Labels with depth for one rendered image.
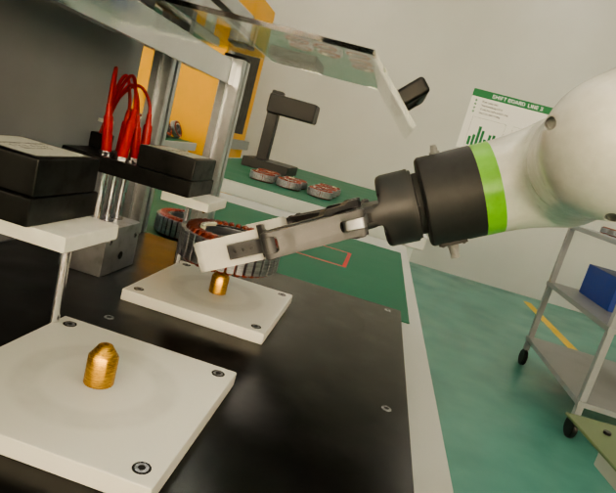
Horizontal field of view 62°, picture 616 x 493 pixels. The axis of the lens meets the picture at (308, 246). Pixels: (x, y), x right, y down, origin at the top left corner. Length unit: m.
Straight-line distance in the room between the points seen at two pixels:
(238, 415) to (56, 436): 0.13
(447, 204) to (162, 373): 0.29
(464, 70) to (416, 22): 0.70
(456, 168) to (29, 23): 0.45
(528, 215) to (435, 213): 0.09
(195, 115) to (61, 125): 3.36
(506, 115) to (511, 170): 5.25
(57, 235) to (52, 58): 0.37
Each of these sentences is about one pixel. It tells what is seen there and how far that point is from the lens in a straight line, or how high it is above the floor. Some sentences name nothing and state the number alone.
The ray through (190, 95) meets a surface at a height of 1.04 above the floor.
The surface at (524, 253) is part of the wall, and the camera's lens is 5.88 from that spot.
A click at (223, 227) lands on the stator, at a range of 0.60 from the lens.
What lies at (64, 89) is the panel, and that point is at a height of 0.95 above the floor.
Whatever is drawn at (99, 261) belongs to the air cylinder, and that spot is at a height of 0.79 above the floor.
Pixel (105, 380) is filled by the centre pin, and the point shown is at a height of 0.79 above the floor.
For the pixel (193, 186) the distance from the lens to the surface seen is 0.55.
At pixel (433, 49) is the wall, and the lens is 5.74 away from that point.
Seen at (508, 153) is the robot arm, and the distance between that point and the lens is 0.52.
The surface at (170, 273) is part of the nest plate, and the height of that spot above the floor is 0.78.
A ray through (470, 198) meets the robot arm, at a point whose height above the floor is 0.96.
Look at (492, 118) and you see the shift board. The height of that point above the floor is 1.65.
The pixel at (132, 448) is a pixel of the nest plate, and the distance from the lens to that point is 0.32.
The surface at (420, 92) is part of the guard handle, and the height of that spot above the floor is 1.05.
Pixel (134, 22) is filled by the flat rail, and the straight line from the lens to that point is 0.49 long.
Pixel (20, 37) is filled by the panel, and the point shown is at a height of 0.99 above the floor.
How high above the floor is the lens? 0.97
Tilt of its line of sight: 11 degrees down
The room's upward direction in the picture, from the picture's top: 16 degrees clockwise
